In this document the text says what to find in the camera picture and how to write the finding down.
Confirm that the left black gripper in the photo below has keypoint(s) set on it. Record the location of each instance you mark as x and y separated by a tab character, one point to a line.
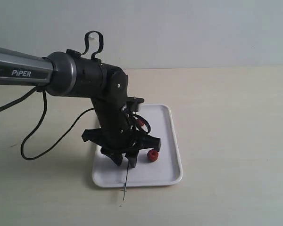
120	133

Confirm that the thin metal skewer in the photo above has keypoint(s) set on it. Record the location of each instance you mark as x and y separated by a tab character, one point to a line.
125	184

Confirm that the red date bottom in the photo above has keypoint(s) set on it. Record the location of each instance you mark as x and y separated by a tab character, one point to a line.
152	155

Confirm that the red date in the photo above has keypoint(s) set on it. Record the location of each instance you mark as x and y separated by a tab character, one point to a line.
140	122
152	155

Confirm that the red date top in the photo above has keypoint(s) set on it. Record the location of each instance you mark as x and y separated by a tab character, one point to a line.
140	122

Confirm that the left grey black robot arm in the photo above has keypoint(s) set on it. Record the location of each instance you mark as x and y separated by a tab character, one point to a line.
65	75

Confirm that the white rectangular plastic tray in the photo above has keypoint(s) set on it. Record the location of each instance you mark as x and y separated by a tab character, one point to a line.
165	171

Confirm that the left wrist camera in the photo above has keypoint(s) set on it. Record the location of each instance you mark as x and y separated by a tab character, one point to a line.
133	103

